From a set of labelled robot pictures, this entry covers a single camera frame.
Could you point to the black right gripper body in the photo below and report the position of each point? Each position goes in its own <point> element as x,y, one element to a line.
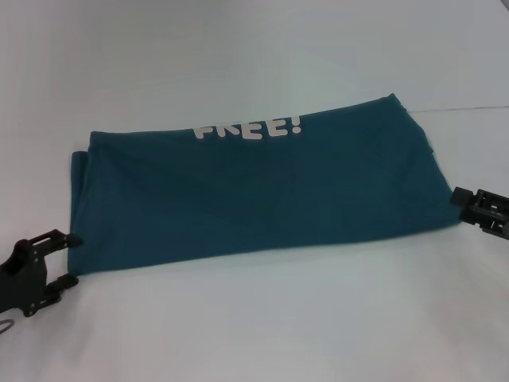
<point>487,217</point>

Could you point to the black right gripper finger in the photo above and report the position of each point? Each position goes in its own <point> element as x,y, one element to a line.
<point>463,196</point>

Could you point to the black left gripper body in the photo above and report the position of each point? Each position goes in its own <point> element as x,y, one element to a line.
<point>24,274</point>

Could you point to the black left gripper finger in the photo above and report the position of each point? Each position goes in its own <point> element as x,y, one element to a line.
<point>59,238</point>
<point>63,284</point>

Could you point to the blue t-shirt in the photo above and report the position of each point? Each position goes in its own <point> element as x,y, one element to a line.
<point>258,191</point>

